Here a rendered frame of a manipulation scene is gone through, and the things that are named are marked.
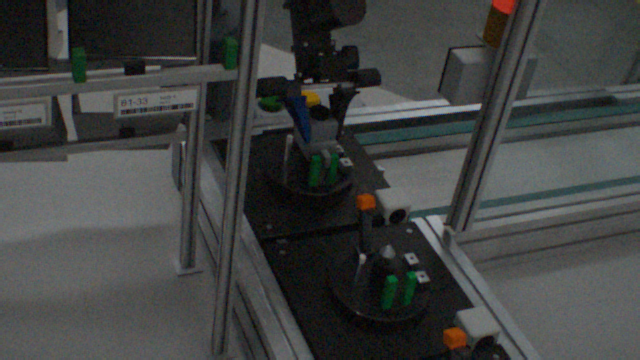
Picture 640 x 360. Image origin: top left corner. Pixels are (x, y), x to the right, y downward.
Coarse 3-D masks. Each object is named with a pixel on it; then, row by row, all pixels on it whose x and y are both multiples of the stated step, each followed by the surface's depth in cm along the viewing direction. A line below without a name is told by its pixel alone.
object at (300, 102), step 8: (304, 96) 116; (288, 104) 120; (296, 104) 117; (304, 104) 118; (288, 112) 121; (296, 112) 118; (304, 112) 118; (296, 120) 120; (304, 120) 118; (304, 128) 119; (304, 136) 119
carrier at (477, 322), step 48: (336, 240) 117; (384, 240) 118; (288, 288) 108; (336, 288) 106; (384, 288) 103; (432, 288) 112; (336, 336) 103; (384, 336) 104; (432, 336) 105; (480, 336) 104
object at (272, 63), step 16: (64, 16) 180; (64, 32) 174; (64, 48) 169; (272, 48) 181; (272, 64) 175; (288, 64) 176; (0, 80) 157; (48, 96) 155; (64, 96) 155; (80, 96) 156; (96, 96) 157; (112, 96) 158; (368, 96) 171; (384, 96) 171; (400, 96) 172; (64, 112) 151
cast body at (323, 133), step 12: (312, 108) 120; (324, 108) 121; (312, 120) 119; (324, 120) 120; (336, 120) 120; (312, 132) 119; (324, 132) 120; (336, 132) 121; (300, 144) 123; (312, 144) 120; (324, 144) 121; (336, 144) 121; (324, 156) 120
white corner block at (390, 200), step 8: (376, 192) 124; (384, 192) 124; (392, 192) 124; (400, 192) 124; (376, 200) 124; (384, 200) 122; (392, 200) 123; (400, 200) 123; (408, 200) 123; (384, 208) 122; (392, 208) 122; (400, 208) 122; (408, 208) 123; (384, 216) 122; (392, 216) 122; (400, 216) 123; (392, 224) 124
